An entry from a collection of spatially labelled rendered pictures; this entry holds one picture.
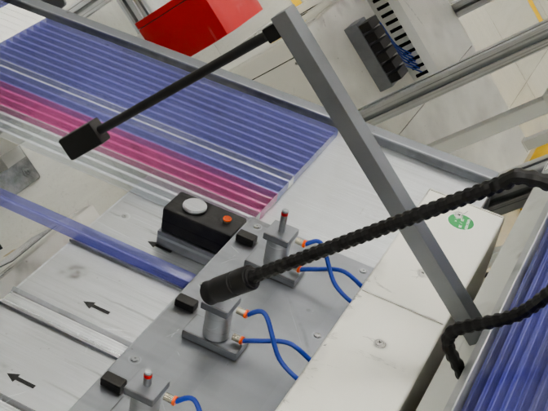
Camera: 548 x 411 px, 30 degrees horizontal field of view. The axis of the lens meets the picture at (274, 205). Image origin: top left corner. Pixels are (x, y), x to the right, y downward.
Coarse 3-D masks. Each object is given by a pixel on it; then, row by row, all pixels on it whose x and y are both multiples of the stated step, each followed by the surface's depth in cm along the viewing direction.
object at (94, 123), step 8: (96, 120) 88; (80, 128) 88; (88, 128) 88; (96, 128) 88; (64, 136) 90; (72, 136) 89; (80, 136) 89; (88, 136) 88; (96, 136) 88; (104, 136) 88; (64, 144) 90; (72, 144) 90; (80, 144) 89; (88, 144) 89; (96, 144) 88; (72, 152) 90; (80, 152) 90; (72, 160) 90
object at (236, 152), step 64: (0, 64) 123; (64, 64) 126; (128, 64) 128; (0, 128) 112; (64, 128) 114; (128, 128) 116; (192, 128) 118; (256, 128) 120; (320, 128) 122; (192, 192) 108; (256, 192) 110
